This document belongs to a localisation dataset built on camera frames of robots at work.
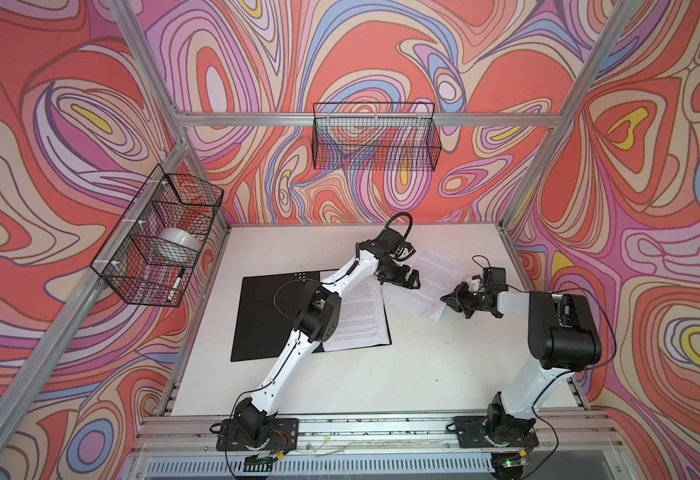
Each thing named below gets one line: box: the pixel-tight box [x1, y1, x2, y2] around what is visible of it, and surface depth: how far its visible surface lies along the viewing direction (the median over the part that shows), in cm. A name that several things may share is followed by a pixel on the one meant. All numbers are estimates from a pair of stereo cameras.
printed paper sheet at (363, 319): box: [323, 273, 391, 352], surface depth 95 cm
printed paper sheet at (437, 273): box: [382, 248, 465, 322], surface depth 104 cm
